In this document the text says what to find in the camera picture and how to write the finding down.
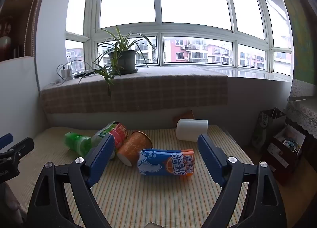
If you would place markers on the orange paper cup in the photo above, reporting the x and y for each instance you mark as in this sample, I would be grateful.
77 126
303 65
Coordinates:
133 146

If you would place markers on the brown checked cloth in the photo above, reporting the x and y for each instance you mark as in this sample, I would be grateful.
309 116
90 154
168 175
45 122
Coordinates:
161 91

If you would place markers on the white charger plug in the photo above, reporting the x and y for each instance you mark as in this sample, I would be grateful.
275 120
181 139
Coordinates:
66 74

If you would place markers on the white lace cloth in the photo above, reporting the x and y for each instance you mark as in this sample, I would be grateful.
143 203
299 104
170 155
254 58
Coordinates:
304 116

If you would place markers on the green wall hanging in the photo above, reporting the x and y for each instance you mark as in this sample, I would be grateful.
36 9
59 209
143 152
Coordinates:
302 32

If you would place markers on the black flat device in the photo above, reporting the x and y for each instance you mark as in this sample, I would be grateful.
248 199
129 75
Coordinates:
85 73

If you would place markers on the person's left forearm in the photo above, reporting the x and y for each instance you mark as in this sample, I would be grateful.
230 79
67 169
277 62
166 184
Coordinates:
11 204

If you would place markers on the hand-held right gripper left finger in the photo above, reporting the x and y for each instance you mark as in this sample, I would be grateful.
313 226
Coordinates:
101 158

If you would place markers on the brown wooden cabinet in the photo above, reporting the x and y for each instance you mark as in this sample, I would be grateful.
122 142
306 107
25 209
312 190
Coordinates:
14 37

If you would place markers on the striped yellow bed sheet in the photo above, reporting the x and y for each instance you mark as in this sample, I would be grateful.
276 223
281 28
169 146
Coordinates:
148 200

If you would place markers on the white plastic cup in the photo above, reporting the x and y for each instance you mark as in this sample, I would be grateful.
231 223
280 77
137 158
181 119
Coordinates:
190 129

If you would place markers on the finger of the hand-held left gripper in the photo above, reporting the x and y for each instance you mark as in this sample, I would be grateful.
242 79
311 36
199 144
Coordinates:
5 141
22 147

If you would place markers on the dark grey flower pot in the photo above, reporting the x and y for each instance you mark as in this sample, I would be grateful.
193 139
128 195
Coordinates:
123 60

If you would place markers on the green paper bag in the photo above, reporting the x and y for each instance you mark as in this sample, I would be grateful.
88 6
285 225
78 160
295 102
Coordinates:
265 126

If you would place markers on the red and green cup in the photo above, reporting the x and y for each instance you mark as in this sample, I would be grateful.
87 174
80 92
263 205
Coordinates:
119 134

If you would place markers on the dark pot saucer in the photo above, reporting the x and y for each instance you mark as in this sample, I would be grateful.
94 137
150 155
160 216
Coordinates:
131 71

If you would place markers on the blue printed cup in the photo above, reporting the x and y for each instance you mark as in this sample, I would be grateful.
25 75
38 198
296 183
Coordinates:
158 164

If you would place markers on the green plastic bottle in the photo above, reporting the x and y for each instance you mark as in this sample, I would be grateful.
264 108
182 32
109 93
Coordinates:
76 142

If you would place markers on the green spider plant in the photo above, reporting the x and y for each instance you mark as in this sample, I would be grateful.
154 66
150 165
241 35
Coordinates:
118 42

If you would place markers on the brown paper cup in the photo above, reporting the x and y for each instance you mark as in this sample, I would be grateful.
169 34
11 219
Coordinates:
185 115

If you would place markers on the white window frame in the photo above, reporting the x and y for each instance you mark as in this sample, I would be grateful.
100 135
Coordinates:
159 28

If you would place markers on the dark red open box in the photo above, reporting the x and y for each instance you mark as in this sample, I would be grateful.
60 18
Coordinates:
279 164

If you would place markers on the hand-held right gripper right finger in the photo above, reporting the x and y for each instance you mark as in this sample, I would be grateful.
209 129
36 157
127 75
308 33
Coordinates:
210 158

